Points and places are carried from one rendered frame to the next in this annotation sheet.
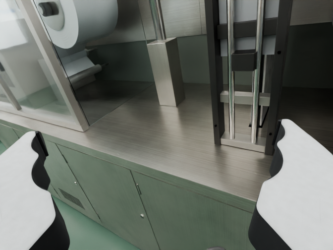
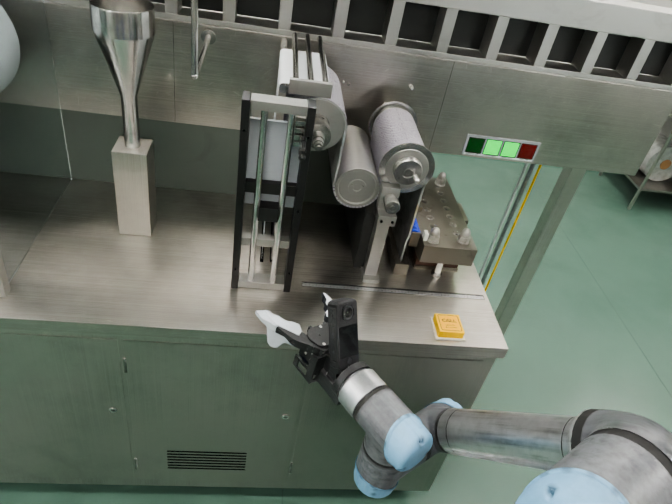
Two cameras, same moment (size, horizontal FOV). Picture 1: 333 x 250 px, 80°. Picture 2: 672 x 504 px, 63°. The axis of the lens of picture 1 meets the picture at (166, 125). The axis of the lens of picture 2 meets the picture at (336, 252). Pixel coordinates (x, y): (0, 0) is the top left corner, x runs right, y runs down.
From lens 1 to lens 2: 92 cm
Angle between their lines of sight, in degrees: 40
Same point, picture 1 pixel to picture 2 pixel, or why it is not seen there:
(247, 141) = (266, 281)
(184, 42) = (143, 126)
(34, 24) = not seen: outside the picture
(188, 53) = not seen: hidden behind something
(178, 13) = not seen: hidden behind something
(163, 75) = (135, 193)
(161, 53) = (137, 166)
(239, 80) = (228, 188)
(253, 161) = (275, 301)
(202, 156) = (224, 303)
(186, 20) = (149, 97)
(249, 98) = (271, 242)
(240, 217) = (267, 356)
